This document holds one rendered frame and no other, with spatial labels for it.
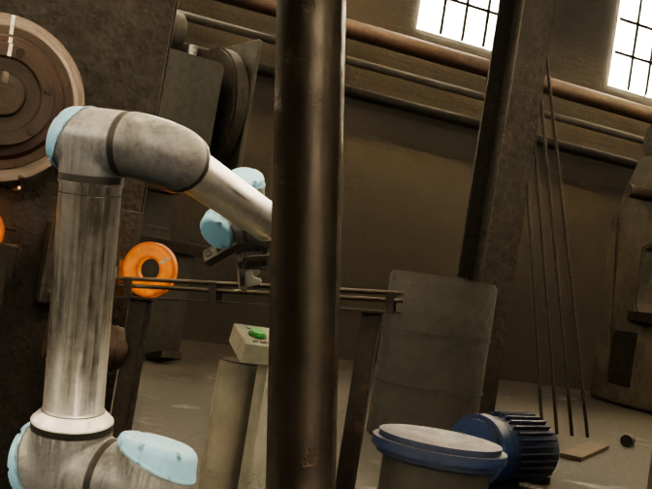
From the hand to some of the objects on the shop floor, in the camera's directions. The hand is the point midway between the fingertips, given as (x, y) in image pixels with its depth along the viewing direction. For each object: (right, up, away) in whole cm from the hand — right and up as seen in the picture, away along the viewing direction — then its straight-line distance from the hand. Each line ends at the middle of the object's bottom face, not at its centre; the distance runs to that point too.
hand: (240, 287), depth 250 cm
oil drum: (+72, -93, +258) cm, 283 cm away
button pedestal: (+4, -70, -27) cm, 75 cm away
